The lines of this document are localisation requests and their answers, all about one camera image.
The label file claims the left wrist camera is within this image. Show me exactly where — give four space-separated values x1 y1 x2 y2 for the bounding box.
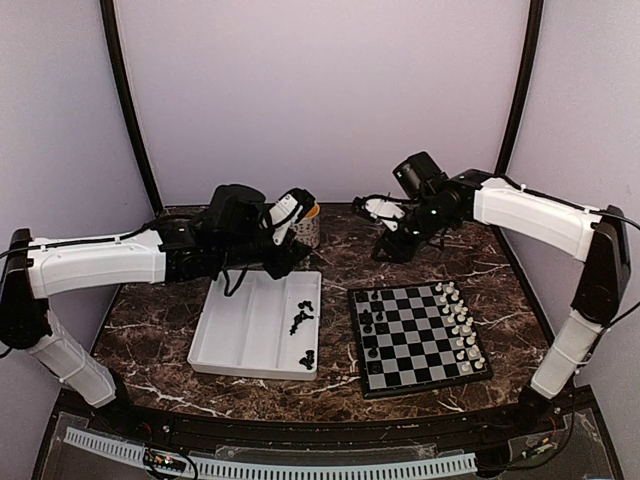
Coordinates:
263 188 316 246

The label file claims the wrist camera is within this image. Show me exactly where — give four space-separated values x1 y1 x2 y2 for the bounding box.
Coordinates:
263 188 316 246
351 195 405 232

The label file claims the left black frame post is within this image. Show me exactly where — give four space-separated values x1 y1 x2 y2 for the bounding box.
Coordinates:
99 0 164 215

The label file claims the white chess piece row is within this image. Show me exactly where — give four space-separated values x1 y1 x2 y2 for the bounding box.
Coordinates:
432 281 489 378

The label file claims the black frame post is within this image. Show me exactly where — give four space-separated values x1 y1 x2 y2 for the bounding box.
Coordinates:
99 0 164 215
494 0 545 176

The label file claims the white plastic tray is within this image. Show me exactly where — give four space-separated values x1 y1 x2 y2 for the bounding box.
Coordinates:
187 271 322 381

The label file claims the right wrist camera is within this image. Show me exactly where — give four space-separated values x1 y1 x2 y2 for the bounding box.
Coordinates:
351 195 405 232

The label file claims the black chess pieces pile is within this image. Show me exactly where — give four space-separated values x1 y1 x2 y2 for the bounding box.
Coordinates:
284 299 319 378

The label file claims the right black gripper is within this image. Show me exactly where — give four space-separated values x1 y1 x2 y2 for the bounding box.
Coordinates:
372 199 455 264

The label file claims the black front rail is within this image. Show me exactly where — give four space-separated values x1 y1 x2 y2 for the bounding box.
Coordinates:
54 387 601 454

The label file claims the right black frame post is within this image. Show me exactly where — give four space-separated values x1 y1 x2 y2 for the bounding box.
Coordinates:
494 0 545 176

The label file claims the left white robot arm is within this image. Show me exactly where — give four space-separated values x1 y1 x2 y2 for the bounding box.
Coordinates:
1 184 315 436

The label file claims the white slotted cable duct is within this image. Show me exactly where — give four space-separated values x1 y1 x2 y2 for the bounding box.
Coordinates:
63 427 477 479

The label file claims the yellow patterned mug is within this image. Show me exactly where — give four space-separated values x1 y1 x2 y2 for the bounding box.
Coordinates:
292 204 320 249

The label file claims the black white chess board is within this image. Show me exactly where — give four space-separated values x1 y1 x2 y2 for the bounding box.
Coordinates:
347 282 493 400

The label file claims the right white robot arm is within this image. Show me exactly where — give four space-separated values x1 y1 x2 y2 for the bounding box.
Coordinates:
354 152 632 434

